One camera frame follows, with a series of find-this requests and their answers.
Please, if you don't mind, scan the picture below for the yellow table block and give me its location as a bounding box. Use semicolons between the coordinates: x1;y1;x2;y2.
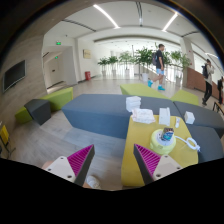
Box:
120;114;199;188

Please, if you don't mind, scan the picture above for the white charger cable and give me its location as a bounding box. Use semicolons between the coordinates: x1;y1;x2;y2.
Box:
173;134;202;153

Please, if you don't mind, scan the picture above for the white tissue box stack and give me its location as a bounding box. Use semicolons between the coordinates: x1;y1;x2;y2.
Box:
126;96;141;112

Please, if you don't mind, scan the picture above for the green bench centre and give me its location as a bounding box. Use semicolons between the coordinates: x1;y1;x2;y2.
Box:
120;83;166;99

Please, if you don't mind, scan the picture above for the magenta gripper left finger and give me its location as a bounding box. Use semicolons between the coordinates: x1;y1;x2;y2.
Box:
46;145;95;186

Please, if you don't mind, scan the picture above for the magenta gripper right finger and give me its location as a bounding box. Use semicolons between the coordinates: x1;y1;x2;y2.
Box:
134;144;182;185

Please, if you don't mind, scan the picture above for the green bench left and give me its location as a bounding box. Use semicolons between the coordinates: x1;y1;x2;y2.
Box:
15;87;73;124

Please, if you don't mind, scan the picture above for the blue patterned charger plug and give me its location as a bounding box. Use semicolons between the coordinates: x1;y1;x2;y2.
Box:
161;128;174;141

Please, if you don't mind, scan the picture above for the person with backpack right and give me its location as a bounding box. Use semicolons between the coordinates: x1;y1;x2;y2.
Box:
202;59;214;105

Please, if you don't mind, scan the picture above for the small white bottle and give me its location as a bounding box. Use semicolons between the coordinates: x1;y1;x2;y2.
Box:
175;117;180;128

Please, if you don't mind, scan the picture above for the white upright box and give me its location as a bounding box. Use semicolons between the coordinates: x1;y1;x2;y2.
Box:
159;107;170;126

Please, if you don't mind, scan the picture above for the green bench right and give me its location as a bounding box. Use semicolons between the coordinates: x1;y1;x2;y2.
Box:
171;90;199;105

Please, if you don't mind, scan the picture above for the walking person black shirt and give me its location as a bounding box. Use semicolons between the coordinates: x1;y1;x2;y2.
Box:
148;44;164;90

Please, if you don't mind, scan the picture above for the yellow sign stand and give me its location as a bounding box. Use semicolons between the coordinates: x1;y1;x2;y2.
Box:
0;125;16;159

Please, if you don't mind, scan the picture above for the red trash bin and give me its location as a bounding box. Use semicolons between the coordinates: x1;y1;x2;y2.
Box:
85;71;91;80

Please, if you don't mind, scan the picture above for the grey bench block right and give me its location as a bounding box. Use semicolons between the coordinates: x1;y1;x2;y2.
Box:
174;101;224;163

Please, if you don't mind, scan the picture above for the potted green plant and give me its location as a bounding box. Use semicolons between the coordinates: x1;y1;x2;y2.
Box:
135;47;153;77

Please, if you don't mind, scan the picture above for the wall mounted black television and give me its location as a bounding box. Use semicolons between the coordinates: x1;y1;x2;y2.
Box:
3;60;26;92

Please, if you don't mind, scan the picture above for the yellow round power strip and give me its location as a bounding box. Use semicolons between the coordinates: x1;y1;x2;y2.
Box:
150;129;176;155

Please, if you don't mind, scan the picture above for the large grey bench block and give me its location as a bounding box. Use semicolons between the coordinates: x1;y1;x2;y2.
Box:
61;93;183;140

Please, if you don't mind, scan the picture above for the dark grey cube stool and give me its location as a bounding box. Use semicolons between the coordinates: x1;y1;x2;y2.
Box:
25;99;51;125

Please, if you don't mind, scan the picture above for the small white cube adapter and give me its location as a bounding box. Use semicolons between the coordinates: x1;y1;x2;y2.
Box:
184;111;195;124

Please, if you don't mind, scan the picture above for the white crumpled plastic bag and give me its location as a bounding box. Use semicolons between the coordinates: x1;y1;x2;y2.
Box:
132;108;155;124

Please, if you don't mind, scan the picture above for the green bench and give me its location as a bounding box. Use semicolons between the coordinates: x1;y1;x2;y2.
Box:
120;83;166;99
15;87;73;124
171;90;199;105

